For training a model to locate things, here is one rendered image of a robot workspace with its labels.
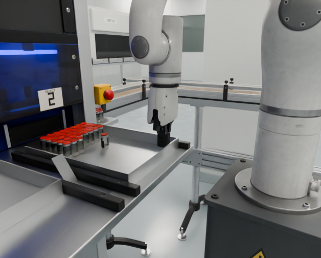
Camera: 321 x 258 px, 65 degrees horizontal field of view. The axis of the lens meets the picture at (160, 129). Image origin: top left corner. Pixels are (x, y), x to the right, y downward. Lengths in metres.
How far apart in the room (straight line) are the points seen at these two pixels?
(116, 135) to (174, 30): 0.41
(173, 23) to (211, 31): 1.50
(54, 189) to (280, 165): 0.45
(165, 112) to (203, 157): 1.03
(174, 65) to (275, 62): 0.24
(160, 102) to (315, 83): 0.33
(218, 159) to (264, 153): 1.06
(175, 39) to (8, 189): 0.49
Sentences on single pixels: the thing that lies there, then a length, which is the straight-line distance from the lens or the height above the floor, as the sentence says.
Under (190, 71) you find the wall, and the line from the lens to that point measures 9.18.
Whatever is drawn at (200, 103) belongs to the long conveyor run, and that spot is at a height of 0.86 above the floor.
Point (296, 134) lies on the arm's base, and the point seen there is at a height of 1.01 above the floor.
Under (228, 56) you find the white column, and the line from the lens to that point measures 2.08.
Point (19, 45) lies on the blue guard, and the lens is 0.79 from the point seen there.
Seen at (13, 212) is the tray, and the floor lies 0.90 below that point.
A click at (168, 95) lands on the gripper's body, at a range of 0.64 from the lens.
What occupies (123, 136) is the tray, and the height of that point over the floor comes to 0.89.
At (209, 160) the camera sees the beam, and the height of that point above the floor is 0.49.
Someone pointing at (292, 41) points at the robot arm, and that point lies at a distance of 0.47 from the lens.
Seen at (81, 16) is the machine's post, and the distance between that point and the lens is 0.94.
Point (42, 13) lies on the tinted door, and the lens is 0.86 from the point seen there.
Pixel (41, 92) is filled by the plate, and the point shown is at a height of 1.04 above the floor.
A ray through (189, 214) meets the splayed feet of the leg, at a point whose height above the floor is 0.11.
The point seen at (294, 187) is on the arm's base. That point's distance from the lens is 0.59.
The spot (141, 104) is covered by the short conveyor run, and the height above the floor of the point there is 0.86.
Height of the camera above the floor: 1.17
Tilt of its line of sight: 18 degrees down
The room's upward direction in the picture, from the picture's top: straight up
